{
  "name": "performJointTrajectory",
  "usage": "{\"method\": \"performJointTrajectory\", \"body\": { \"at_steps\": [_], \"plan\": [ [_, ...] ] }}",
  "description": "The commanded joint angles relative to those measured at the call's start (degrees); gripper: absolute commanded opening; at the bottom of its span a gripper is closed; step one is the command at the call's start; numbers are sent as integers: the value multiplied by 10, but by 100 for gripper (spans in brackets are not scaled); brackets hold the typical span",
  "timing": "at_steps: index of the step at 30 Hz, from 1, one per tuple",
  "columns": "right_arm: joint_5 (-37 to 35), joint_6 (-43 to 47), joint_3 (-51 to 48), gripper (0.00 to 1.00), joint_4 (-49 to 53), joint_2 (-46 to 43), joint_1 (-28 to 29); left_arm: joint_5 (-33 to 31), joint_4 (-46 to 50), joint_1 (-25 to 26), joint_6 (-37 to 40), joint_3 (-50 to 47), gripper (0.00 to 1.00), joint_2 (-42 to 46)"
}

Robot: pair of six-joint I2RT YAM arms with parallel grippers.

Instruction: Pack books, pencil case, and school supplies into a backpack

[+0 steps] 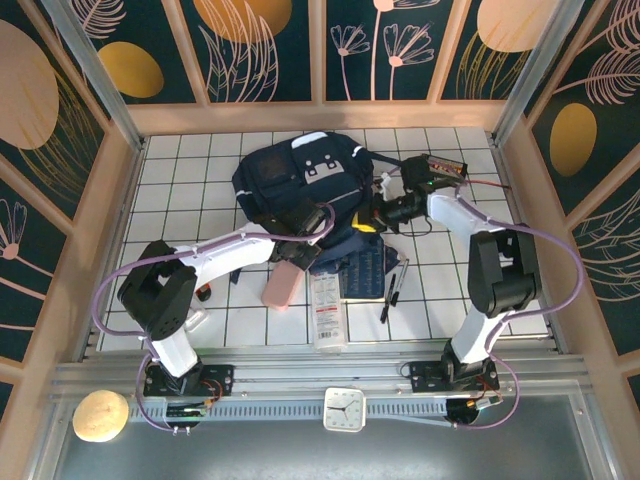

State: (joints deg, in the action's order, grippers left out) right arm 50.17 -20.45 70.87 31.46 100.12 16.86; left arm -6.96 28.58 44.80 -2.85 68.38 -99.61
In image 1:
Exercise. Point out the navy patterned book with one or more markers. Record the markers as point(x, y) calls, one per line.
point(393, 257)

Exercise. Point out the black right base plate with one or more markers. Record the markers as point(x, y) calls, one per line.
point(425, 380)

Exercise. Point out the black marker pen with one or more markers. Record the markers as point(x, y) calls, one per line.
point(398, 285)

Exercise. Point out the clear plastic supply packet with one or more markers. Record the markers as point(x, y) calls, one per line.
point(327, 315)

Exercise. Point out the navy blue backpack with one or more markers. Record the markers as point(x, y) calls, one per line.
point(280, 185)

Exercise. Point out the grey metal sheet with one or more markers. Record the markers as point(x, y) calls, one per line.
point(300, 455)

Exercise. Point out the white plastic block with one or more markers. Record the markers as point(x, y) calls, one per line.
point(197, 320)

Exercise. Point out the aluminium frame post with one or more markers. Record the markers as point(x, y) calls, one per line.
point(535, 65)
point(100, 85)

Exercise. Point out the pink pencil case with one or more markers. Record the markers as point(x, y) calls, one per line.
point(282, 290)

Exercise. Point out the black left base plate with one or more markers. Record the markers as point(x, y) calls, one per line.
point(220, 380)

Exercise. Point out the aluminium front beam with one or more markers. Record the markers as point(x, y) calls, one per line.
point(310, 372)

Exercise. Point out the aluminium table edge rail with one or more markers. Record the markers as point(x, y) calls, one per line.
point(129, 180)
point(503, 165)

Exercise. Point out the navy printed notebook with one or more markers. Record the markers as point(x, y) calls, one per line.
point(362, 280)

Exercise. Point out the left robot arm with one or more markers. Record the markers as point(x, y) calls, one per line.
point(225, 255)

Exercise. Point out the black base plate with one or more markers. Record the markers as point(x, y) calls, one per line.
point(425, 380)
point(220, 380)

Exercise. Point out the slim black pen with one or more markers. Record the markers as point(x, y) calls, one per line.
point(387, 300)

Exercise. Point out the round beige bread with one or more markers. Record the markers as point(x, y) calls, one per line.
point(100, 415)

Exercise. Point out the red and black tool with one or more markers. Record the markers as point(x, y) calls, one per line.
point(204, 292)

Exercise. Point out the white square clock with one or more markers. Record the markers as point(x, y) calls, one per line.
point(345, 409)

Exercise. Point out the black charger board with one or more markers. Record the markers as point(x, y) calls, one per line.
point(452, 165)

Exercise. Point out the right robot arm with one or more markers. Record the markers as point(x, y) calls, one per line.
point(460, 215)

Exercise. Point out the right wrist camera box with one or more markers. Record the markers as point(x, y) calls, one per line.
point(385, 184)

